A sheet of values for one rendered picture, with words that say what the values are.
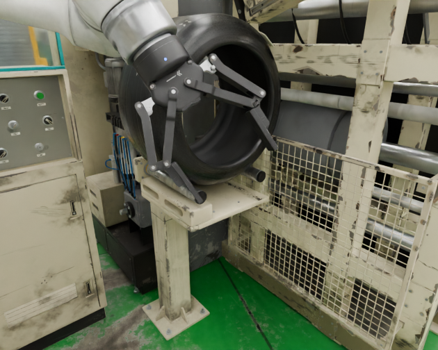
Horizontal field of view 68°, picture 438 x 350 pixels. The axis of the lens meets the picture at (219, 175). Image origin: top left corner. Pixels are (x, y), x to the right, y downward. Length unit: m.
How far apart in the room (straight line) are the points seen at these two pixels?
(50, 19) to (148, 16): 0.24
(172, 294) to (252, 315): 0.46
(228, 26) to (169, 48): 0.59
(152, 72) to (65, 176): 1.11
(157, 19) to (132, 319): 1.67
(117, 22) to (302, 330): 1.68
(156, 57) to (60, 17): 0.23
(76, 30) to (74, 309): 1.45
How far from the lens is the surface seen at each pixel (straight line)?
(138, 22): 0.46
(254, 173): 1.21
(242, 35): 1.07
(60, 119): 1.49
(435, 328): 2.13
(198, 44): 0.96
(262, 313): 1.92
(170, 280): 1.68
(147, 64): 0.46
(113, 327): 1.93
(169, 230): 1.52
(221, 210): 1.17
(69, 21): 0.63
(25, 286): 1.69
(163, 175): 1.20
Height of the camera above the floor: 1.37
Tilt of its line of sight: 22 degrees down
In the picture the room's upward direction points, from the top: straight up
